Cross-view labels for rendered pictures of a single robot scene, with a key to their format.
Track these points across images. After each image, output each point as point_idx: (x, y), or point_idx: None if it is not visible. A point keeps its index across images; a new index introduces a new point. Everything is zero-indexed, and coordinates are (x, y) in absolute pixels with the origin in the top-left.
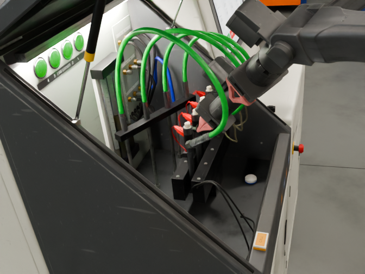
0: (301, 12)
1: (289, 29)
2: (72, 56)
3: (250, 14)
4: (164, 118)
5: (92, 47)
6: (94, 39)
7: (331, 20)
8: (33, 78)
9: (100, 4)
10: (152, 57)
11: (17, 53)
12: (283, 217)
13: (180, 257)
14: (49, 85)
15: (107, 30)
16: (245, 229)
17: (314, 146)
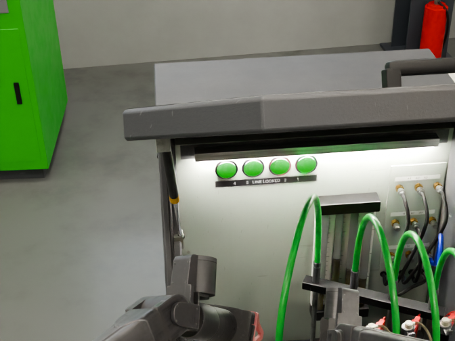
0: (159, 300)
1: (138, 302)
2: (288, 174)
3: (175, 269)
4: (376, 306)
5: (169, 194)
6: (168, 189)
7: (123, 321)
8: (214, 174)
9: (164, 170)
10: (448, 230)
11: (195, 149)
12: None
13: None
14: (233, 187)
15: (378, 166)
16: None
17: None
